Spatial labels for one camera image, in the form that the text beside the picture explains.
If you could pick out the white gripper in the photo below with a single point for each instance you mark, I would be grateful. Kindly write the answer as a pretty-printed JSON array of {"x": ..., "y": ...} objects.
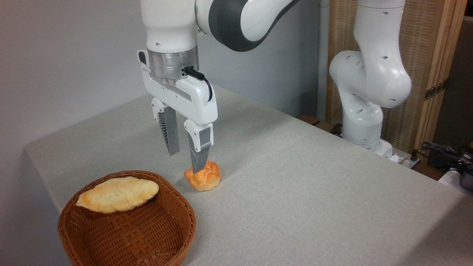
[{"x": 196, "y": 101}]

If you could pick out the round orange bread roll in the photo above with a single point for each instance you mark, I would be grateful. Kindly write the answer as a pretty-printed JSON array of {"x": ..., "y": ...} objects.
[{"x": 208, "y": 178}]

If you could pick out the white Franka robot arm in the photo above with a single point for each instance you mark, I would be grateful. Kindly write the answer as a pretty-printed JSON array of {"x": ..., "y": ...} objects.
[{"x": 373, "y": 74}]

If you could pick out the long braided bread loaf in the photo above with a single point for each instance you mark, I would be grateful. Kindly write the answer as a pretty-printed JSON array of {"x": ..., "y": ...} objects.
[{"x": 116, "y": 194}]

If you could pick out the brown woven wicker basket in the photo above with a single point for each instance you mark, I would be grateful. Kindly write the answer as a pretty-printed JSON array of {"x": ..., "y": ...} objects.
[{"x": 147, "y": 232}]

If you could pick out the brown wooden block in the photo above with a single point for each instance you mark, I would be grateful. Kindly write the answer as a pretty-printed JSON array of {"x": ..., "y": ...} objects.
[{"x": 308, "y": 119}]

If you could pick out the metal screen hinge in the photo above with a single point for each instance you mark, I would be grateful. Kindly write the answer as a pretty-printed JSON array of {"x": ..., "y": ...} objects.
[{"x": 435, "y": 89}]

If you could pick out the wooden rattan folding screen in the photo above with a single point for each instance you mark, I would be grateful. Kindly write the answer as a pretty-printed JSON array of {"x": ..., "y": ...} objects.
[{"x": 425, "y": 44}]

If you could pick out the dark grey device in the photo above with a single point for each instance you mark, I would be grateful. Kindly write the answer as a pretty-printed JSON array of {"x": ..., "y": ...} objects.
[{"x": 467, "y": 179}]

